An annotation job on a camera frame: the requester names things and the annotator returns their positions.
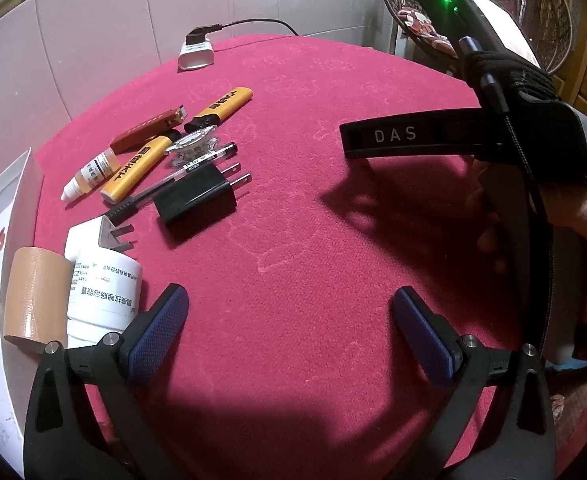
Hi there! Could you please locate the person's right hand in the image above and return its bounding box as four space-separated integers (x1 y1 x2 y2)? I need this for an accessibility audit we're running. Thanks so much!
463 50 587 273

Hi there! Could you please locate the yellow lighter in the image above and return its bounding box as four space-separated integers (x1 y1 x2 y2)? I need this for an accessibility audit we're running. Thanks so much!
184 87 254 134
100 131 180 206

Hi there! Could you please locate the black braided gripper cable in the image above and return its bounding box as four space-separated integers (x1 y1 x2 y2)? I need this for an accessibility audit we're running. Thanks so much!
459 36 557 356

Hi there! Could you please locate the white power strip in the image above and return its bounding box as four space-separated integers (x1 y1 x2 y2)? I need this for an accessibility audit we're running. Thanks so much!
178 39 218 72

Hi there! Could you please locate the white charger plug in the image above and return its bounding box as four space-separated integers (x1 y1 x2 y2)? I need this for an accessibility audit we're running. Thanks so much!
64 215 135 262

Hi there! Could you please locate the black charger plug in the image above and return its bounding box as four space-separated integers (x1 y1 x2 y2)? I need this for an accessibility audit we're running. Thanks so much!
152 162 252 236

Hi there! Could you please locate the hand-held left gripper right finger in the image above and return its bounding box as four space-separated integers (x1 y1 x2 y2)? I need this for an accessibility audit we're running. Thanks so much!
392 286 558 480

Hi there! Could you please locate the black plug with cable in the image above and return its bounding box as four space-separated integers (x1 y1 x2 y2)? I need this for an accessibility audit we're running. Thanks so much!
186 18 300 47

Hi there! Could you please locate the tan tape roll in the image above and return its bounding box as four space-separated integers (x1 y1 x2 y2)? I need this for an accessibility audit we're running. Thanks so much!
2 246 77 358

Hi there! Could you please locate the red lighter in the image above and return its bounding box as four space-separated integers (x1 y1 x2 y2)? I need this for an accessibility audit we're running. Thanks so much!
110 105 188 156

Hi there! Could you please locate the small white dropper bottle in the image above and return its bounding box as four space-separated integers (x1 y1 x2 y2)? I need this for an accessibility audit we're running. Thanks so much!
62 151 120 205

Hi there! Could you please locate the metal cage fan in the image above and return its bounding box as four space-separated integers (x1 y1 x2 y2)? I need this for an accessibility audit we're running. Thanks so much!
379 0 574 77

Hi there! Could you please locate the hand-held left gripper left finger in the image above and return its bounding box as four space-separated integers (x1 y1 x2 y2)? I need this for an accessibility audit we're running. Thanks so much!
24 283 190 480

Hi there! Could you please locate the red patterned cloth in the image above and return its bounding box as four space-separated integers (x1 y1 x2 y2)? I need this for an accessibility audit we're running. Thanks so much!
397 7 460 59

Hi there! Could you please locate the black gel pen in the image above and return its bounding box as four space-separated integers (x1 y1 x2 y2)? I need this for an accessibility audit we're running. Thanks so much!
104 142 238 226

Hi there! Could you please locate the red tablecloth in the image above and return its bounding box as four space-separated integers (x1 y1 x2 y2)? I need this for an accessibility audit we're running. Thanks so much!
34 34 587 480

